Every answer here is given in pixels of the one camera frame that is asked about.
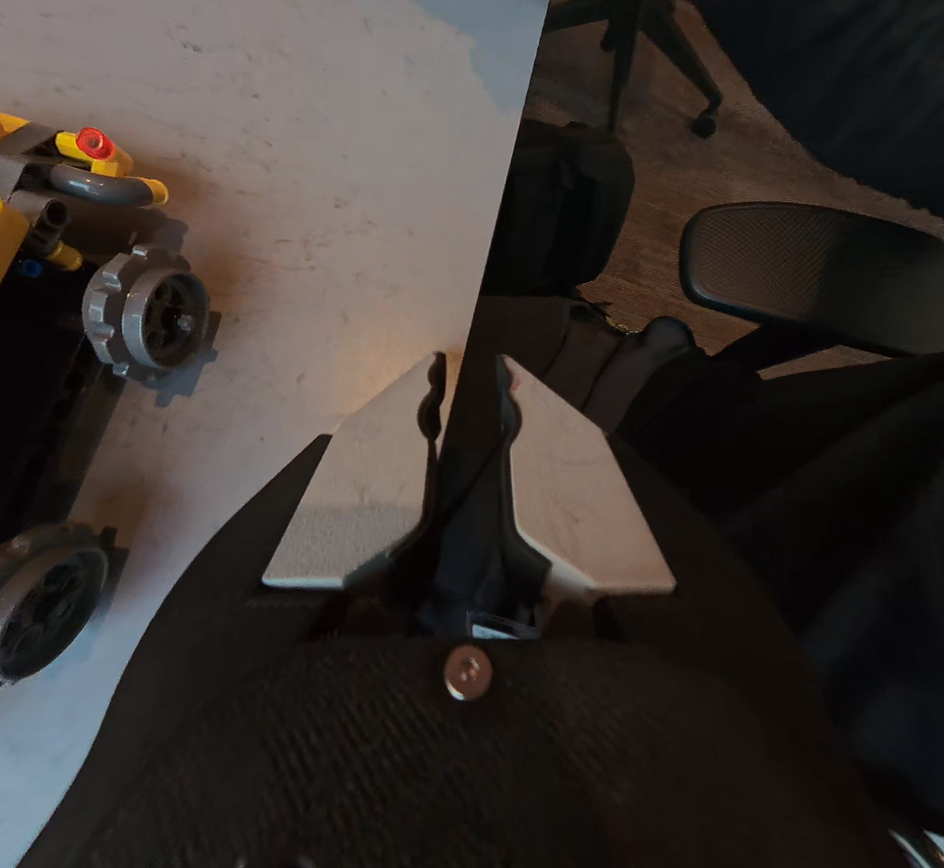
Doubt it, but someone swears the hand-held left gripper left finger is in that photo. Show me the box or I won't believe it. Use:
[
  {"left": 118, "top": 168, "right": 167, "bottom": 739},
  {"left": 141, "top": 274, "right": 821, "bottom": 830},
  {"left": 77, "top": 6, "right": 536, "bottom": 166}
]
[{"left": 260, "top": 352, "right": 448, "bottom": 591}]

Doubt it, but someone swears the black chair armrest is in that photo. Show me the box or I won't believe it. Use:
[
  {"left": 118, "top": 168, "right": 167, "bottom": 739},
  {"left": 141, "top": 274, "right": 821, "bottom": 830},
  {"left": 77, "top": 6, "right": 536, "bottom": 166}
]
[{"left": 678, "top": 203, "right": 944, "bottom": 360}]

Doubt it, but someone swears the black office chair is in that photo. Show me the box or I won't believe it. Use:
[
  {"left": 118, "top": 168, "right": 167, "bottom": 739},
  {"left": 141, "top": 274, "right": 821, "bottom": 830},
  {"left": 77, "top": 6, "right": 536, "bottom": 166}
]
[{"left": 542, "top": 0, "right": 725, "bottom": 140}]

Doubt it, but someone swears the yellow toy vehicle model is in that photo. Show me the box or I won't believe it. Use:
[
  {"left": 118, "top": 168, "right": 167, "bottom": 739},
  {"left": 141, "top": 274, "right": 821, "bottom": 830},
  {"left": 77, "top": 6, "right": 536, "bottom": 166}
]
[{"left": 0, "top": 112, "right": 222, "bottom": 685}]

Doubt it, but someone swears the black backpack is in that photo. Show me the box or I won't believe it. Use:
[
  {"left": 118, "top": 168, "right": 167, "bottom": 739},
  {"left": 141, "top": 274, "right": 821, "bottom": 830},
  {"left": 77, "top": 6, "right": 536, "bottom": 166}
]
[{"left": 483, "top": 119, "right": 637, "bottom": 297}]

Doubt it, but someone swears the grey desk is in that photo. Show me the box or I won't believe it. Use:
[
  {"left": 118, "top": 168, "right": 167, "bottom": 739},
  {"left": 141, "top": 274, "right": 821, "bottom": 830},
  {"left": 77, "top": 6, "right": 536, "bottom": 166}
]
[{"left": 0, "top": 0, "right": 569, "bottom": 868}]

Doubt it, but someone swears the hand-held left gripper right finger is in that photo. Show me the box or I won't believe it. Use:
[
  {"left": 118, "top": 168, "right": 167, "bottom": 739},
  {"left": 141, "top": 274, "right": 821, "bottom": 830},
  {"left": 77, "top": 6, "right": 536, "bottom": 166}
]
[{"left": 498, "top": 354, "right": 677, "bottom": 602}]

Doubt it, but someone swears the dark brown bag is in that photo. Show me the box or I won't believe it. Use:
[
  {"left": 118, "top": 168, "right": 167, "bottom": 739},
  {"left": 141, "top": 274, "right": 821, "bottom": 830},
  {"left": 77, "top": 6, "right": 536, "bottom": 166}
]
[{"left": 475, "top": 295, "right": 698, "bottom": 437}]

